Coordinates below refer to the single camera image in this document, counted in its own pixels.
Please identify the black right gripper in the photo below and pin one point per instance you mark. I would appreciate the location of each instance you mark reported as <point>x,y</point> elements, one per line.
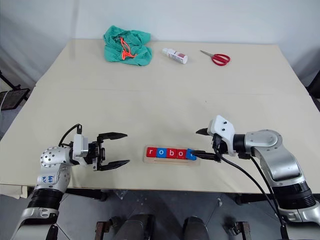
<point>220,145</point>

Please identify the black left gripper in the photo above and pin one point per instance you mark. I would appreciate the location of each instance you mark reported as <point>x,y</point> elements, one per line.
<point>96,155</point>

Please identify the blue letter t block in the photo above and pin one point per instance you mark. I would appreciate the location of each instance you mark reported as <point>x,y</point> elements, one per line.
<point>190,155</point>

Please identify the red letter o block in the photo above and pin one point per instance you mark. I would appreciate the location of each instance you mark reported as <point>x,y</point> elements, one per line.
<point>180,154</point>

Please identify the red letter b block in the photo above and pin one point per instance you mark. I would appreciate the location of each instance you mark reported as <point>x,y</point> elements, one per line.
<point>171,153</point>

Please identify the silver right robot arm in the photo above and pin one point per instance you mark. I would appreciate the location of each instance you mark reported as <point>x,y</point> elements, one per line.
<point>280,160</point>

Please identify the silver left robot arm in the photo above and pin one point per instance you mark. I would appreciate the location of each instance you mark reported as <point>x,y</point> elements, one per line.
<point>53,157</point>

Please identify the wooden letter tray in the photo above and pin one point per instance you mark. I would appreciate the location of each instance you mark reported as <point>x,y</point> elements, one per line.
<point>172,162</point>

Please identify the red letter r block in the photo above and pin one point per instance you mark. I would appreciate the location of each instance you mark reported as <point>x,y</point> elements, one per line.
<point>151,152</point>

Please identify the blue letter o block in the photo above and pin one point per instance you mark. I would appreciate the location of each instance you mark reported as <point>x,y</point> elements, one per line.
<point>161,153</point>

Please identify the dark rounded grey shape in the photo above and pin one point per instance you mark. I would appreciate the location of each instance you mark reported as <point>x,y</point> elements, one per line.
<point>195,230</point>
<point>138,228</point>

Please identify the white spray bottle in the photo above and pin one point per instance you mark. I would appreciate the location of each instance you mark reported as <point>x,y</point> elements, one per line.
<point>177,56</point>

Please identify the black mesh stand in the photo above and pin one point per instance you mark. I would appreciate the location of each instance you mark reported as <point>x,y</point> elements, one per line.
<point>17,98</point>

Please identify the black background equipment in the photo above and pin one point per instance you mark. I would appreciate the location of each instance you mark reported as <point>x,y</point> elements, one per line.
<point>315,87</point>

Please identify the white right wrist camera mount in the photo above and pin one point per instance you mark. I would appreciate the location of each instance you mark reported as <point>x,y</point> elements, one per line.
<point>222,127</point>

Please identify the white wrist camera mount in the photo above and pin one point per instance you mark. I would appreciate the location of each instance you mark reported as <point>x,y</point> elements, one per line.
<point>80,145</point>
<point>222,127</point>

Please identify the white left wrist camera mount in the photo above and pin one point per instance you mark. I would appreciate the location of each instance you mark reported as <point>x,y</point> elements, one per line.
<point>80,145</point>

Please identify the black table frame foot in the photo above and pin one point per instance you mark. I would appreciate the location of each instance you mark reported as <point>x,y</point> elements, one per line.
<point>87,194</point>
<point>255,199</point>

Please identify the rusty metal bracket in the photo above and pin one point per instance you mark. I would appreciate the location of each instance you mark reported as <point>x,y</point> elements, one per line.
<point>103,230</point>
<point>242,231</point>

